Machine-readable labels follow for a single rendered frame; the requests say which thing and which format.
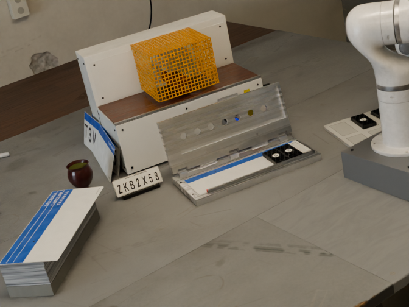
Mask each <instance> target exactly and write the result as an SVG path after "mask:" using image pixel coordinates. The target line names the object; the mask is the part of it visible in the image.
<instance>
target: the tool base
mask: <svg viewBox="0 0 409 307"><path fill-rule="evenodd" d="M290 135H292V134H291V133H289V134H285V133H283V134H280V135H279V136H278V137H277V138H275V139H272V140H269V141H268V145H266V146H263V147H260V148H258V149H254V150H252V148H251V147H250V148H247V149H245V150H241V151H239V152H237V151H236V150H235V151H233V152H230V153H229V155H228V156H225V157H223V158H219V159H217V163H216V164H213V165H210V166H208V167H205V168H203V169H200V166H197V167H195V168H192V169H189V170H186V169H183V170H181V171H178V173H177V174H175V175H173V176H174V177H173V178H172V180H173V183H174V184H175V185H176V186H177V187H178V188H179V189H180V190H181V191H182V192H183V193H184V194H185V195H186V196H187V197H188V198H189V199H190V200H191V201H192V202H193V203H194V204H195V205H196V206H200V205H203V204H206V203H208V202H211V201H213V200H216V199H219V198H221V197H224V196H227V195H229V194H232V193H234V192H237V191H240V190H243V189H245V188H248V187H250V186H253V185H256V184H258V183H261V182H264V181H266V180H269V179H271V178H274V177H277V176H279V175H282V174H285V173H288V172H290V171H293V170H295V169H298V168H301V167H303V166H306V165H308V164H311V163H314V162H316V161H320V160H321V154H320V153H319V152H316V151H315V153H313V154H311V155H308V156H306V157H302V158H300V159H297V160H295V161H292V162H289V163H287V164H283V165H282V166H278V167H276V168H273V169H270V170H268V171H265V172H263V173H260V174H257V175H254V176H252V177H249V178H246V179H244V180H241V181H239V182H236V183H233V184H231V185H228V186H225V187H222V188H220V189H217V190H215V191H212V192H209V193H207V192H206V193H203V194H200V195H198V194H197V193H196V192H195V191H194V190H193V189H192V188H191V187H190V186H189V185H188V184H187V183H186V182H185V180H187V179H189V178H192V177H195V176H197V175H200V174H203V173H205V172H208V171H211V170H213V169H217V168H219V167H222V166H225V165H227V164H230V163H233V162H235V161H238V160H241V159H244V158H246V157H249V156H252V155H255V154H258V153H260V152H263V151H265V150H268V149H271V148H274V147H276V146H280V145H281V144H285V143H287V142H290V141H296V140H297V139H296V138H293V137H292V136H290ZM180 182H182V183H180ZM192 194H194V195H192Z"/></svg>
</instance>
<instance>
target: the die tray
mask: <svg viewBox="0 0 409 307"><path fill-rule="evenodd" d="M364 114H365V115H367V116H368V117H369V118H371V119H372V120H374V121H375V122H376V123H377V125H376V126H373V127H370V128H367V129H362V128H361V127H360V126H358V125H357V124H356V123H354V122H353V121H351V118H347V119H343V120H341V121H337V122H333V123H331V124H327V125H325V126H324V129H325V130H326V131H327V132H329V133H330V134H331V135H333V136H334V137H336V139H338V140H339V141H341V142H342V143H343V144H345V145H346V146H348V147H351V146H353V145H355V144H357V143H359V142H361V141H363V140H364V139H367V138H369V137H370V136H373V135H374V134H376V133H378V132H380V131H382V128H381V123H380V119H379V118H377V117H375V116H373V115H372V114H371V112H370V111H369V112H366V113H364Z"/></svg>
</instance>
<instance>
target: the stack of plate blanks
mask: <svg viewBox="0 0 409 307"><path fill-rule="evenodd" d="M57 192H58V191H53V192H51V194H50V195H49V197H48V198H47V199H46V201H45V202H44V203H43V205H42V206H41V208H40V209H39V210H38V211H37V213H36V215H34V217H33V218H32V220H31V221H30V222H29V224H28V225H27V227H26V228H25V229H24V231H23V232H22V233H21V234H20V236H19V237H18V239H17V240H16V241H15V243H14V244H13V245H12V247H11V248H10V250H9V251H8V252H7V253H6V255H5V257H3V259H2V260H1V262H0V271H1V273H2V275H3V277H4V280H5V283H6V286H7V287H6V288H7V291H8V293H9V296H10V298H13V297H37V296H50V295H55V293H56V291H57V290H58V288H59V287H60V285H61V283H62V281H63V280H64V278H65V276H66V274H67V273H68V271H69V270H70V268H71V266H72V264H73V263H74V261H75V259H76V257H77V256H78V254H79V253H80V251H81V249H82V247H83V246H84V244H85V242H86V240H87V239H88V237H89V236H90V234H91V232H92V230H93V229H94V227H95V226H96V223H97V222H98V220H99V219H100V216H99V212H98V210H97V207H96V203H95V202H94V203H93V205H92V207H91V208H90V210H89V211H88V213H87V215H86V216H85V218H84V220H83V221H82V223H81V224H80V226H79V228H78V229H77V231H76V233H75V234H74V236H73V237H72V239H71V240H70V242H69V244H68V245H67V247H66V248H65V250H64V252H63V253H62V255H61V257H60V258H59V260H58V261H49V262H41V263H22V264H6V262H7V261H8V260H9V258H10V257H11V255H12V254H13V252H14V251H15V250H16V248H17V247H18V246H19V244H20V243H21V241H22V240H23V239H24V237H25V236H26V234H28V232H29V230H30V229H31V228H32V227H33V225H34V223H35V222H36V221H37V220H38V218H39V217H40V216H41V214H42V212H43V211H44V210H45V209H46V207H47V206H48V204H49V203H50V202H51V200H52V199H53V198H54V196H55V195H56V193H57Z"/></svg>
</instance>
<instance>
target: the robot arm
mask: <svg viewBox="0 0 409 307"><path fill-rule="evenodd" d="M345 28H346V34H347V36H348V39H349V41H350V42H351V44H352V45H353V46H354V47H355V48H356V49H357V50H358V51H359V52H360V53H361V54H362V55H364V56H365V57H366V58H367V59H368V60H369V62H370V63H371V65H372V67H373V70H374V74H375V78H376V87H377V97H378V103H379V113H380V123H381V128H382V132H381V133H380V134H378V135H377V136H375V137H374V138H373V139H372V141H371V148H372V150H373V151H374V152H376V153H377V154H380V155H384V156H387V157H409V0H392V1H382V2H372V3H367V4H361V5H358V6H356V7H354V8H353V9H352V10H351V11H350V12H349V14H348V15H347V18H346V22H345ZM392 44H395V48H396V51H397V53H396V52H393V51H391V50H390V49H388V48H387V47H386V46H385V45H392Z"/></svg>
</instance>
